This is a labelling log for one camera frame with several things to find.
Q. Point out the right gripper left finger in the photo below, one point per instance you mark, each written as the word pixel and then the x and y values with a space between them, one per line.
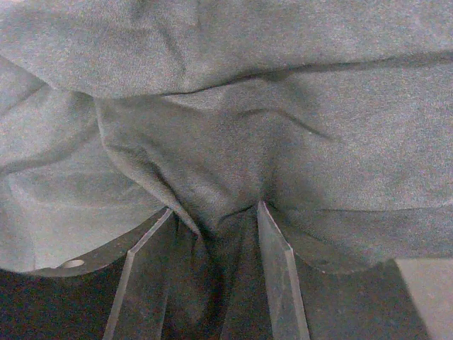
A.
pixel 139 306

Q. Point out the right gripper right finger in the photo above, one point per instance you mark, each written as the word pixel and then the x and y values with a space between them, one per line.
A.
pixel 285 301

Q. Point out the black trousers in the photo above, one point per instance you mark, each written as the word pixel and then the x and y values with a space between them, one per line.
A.
pixel 336 114

